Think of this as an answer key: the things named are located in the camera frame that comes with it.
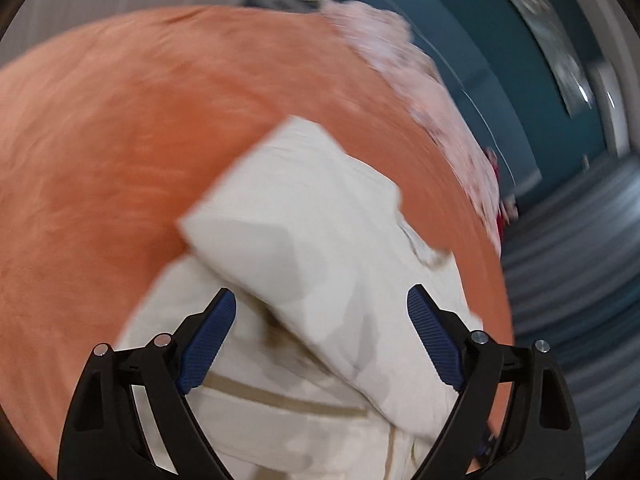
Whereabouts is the cream quilted jacket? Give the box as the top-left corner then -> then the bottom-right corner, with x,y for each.
118,117 -> 482,479

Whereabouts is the grey pleated curtain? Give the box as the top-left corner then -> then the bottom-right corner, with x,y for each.
501,154 -> 639,472

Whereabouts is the red fabric item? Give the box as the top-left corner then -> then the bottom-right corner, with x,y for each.
484,146 -> 519,241

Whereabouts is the orange plush bedspread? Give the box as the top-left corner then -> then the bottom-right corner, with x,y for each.
1,6 -> 513,474

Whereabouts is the blue upholstered headboard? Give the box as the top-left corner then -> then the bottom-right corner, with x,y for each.
355,0 -> 541,198

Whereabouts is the pink lace blanket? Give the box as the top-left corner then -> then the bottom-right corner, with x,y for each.
320,0 -> 501,252

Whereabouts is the blue bedside table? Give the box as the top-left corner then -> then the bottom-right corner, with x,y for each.
242,0 -> 319,13

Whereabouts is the framed wall picture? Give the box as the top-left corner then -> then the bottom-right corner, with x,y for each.
510,0 -> 594,117

